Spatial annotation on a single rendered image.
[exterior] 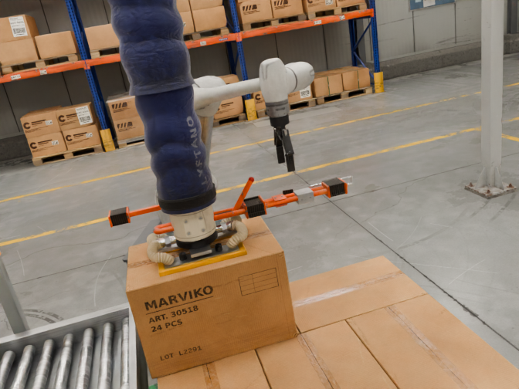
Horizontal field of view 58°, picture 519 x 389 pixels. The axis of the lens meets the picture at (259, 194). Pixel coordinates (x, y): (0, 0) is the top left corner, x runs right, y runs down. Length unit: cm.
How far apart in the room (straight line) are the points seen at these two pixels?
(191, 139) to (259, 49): 883
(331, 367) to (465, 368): 46
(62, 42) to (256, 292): 748
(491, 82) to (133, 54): 334
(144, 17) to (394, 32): 1029
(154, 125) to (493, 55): 326
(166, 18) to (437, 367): 150
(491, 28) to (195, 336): 340
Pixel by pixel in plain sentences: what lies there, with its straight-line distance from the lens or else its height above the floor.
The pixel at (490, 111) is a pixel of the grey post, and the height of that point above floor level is 73.
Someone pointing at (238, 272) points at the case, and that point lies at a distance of 179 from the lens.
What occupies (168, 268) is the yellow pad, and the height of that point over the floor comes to 96.
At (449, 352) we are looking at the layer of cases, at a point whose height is 54.
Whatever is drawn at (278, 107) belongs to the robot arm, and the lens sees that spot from 180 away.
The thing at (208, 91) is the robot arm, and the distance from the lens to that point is 205.
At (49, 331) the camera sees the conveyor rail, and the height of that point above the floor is 59.
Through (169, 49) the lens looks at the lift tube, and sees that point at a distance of 164.
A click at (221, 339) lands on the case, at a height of 64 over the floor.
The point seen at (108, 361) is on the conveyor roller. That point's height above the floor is 54.
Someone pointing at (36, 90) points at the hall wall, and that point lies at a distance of 1032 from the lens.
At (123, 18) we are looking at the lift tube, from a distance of 166.
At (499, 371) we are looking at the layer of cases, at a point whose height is 54.
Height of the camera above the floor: 177
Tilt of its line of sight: 20 degrees down
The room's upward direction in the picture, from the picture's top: 10 degrees counter-clockwise
